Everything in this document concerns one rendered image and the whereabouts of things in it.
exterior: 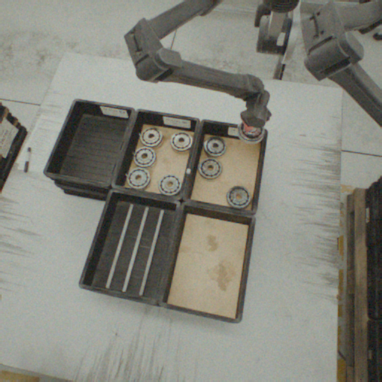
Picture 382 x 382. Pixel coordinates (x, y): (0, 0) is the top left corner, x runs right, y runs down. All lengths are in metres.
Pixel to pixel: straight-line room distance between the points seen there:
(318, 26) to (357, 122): 2.01
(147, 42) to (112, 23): 2.56
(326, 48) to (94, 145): 1.11
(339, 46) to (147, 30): 0.44
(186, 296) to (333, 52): 0.96
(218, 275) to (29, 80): 2.41
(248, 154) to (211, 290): 0.62
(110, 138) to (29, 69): 1.78
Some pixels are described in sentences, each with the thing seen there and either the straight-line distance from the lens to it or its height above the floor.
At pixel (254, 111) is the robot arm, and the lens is 1.11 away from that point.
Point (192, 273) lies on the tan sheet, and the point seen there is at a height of 0.83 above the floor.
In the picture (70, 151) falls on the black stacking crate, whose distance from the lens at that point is 1.64.
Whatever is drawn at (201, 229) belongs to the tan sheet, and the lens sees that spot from 1.37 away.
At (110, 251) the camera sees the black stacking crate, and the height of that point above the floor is 0.83.
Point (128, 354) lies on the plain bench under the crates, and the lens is 1.49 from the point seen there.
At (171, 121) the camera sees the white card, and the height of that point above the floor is 0.89.
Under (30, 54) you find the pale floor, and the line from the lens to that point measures 3.39.
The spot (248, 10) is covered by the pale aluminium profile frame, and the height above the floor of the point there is 0.14.
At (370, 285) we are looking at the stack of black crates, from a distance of 2.19.
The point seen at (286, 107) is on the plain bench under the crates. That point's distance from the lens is 1.86.
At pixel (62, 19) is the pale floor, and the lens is 3.60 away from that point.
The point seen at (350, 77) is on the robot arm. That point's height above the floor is 1.54.
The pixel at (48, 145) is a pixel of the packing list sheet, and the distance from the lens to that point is 1.85.
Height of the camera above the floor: 2.16
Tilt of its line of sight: 67 degrees down
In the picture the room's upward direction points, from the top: 4 degrees counter-clockwise
